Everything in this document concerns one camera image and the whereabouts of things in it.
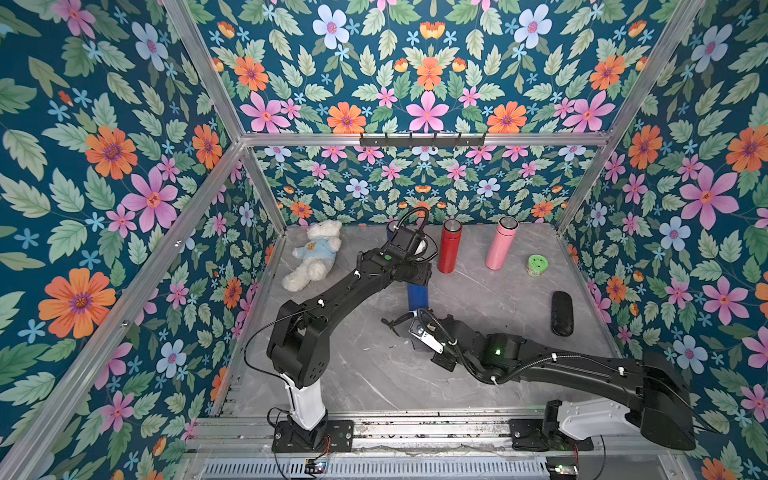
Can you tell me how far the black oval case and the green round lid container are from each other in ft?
0.29

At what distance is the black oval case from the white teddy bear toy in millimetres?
751

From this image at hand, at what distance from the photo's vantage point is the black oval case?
0.92 m

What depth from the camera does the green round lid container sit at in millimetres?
1053

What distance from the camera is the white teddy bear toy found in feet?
3.10

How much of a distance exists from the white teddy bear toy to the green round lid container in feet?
2.25
